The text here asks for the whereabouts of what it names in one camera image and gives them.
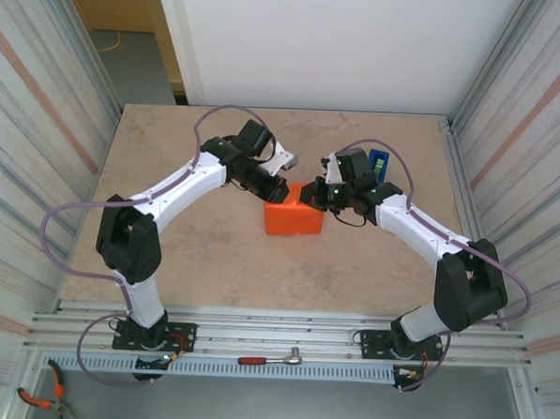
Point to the yellow wooden door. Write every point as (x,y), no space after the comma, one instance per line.
(126,4)

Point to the orange wrapping paper sheet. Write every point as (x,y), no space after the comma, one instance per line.
(293,219)

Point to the blue tape dispenser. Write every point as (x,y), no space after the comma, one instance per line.
(385,158)

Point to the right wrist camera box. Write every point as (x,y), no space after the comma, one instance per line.
(331,172)

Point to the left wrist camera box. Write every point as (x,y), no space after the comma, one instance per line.
(282,160)

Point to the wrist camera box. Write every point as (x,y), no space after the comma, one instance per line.
(282,160)
(331,172)

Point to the aluminium side frame rail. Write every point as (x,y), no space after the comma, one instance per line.
(453,139)

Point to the aluminium mounting rail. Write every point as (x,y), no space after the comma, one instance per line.
(278,329)

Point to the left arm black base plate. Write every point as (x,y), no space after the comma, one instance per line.
(184,333)

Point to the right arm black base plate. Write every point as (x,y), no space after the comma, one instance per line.
(371,343)

